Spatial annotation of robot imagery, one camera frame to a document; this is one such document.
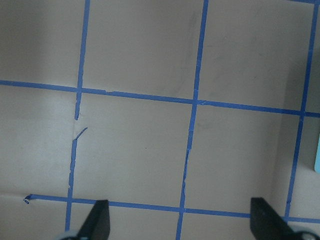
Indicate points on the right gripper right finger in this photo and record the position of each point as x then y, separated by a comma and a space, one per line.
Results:
265, 223

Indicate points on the turquoise plastic bin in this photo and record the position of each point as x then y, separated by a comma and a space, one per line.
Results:
317, 157

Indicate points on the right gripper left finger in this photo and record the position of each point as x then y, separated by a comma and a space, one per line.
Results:
97, 224

